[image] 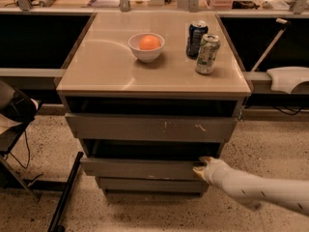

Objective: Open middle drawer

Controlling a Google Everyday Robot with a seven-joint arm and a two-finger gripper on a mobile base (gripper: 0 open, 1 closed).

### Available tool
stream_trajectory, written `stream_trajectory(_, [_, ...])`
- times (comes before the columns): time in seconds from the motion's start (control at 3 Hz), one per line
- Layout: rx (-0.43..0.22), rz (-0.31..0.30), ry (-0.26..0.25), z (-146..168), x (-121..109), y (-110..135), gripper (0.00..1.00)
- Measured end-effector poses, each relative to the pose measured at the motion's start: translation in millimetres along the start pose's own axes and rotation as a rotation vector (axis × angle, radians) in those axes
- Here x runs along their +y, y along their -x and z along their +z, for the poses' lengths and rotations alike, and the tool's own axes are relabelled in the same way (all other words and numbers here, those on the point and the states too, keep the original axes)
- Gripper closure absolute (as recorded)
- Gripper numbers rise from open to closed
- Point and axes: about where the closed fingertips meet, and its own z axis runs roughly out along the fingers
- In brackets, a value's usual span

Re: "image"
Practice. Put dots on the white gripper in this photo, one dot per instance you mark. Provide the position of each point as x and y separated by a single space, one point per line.
214 173

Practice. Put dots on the grey drawer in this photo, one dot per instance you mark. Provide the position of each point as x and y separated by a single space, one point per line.
152 160
151 128
151 185

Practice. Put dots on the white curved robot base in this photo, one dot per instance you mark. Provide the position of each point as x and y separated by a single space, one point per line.
285 79

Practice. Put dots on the grey bottom drawer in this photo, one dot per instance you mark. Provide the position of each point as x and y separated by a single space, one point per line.
151 185

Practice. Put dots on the grey drawer cabinet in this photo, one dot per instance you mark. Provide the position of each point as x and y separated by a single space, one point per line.
104 77

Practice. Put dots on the grey top drawer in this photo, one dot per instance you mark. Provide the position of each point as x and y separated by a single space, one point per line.
151 128

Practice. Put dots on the green white soda can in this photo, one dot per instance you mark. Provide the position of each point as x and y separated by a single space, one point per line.
209 47

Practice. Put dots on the white bowl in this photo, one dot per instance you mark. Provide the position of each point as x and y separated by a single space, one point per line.
145 56

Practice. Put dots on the orange fruit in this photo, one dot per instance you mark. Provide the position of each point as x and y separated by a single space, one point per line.
149 42

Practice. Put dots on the blue soda can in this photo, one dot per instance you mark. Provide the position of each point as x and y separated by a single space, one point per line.
196 31

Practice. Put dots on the black metal stand leg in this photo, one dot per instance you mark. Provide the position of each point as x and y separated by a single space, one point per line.
55 225

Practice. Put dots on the white stick with tip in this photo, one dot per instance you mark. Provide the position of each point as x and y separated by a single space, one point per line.
284 25

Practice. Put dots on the black chair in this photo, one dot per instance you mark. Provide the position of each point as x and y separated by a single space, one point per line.
17 111

